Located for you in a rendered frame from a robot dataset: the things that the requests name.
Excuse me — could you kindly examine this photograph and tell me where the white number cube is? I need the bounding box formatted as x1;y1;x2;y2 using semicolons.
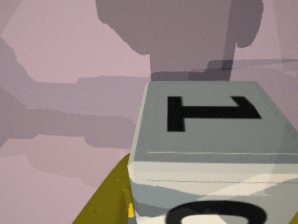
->
128;210;137;224
128;81;298;224

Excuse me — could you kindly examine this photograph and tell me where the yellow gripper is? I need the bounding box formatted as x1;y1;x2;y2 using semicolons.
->
72;153;135;224

